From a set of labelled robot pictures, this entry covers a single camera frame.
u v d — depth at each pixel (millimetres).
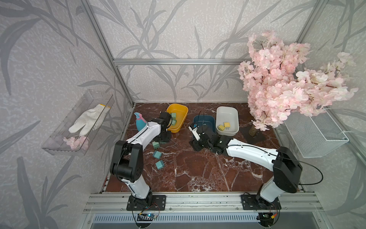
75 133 629
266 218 745
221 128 1012
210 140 619
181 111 1118
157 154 889
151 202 720
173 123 1050
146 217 714
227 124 1046
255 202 655
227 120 1079
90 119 678
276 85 530
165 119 754
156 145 935
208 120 1026
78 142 598
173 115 1089
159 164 850
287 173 433
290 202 754
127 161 466
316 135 596
